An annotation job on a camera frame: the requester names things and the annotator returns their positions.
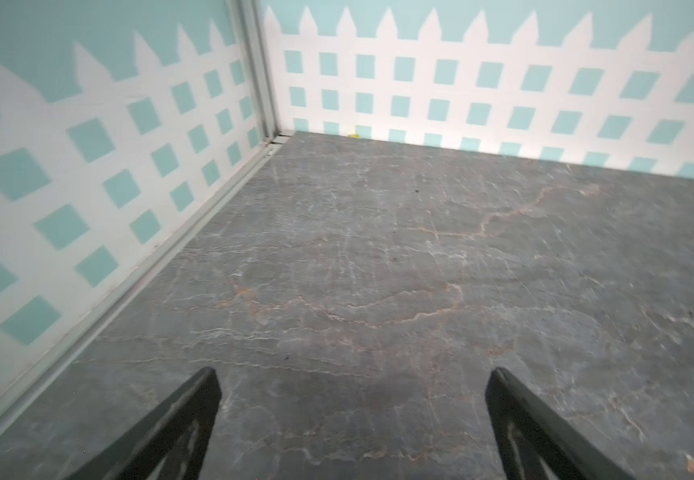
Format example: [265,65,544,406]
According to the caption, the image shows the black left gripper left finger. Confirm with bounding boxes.
[69,367,222,479]

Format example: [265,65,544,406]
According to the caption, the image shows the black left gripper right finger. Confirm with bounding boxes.
[485,367,632,479]

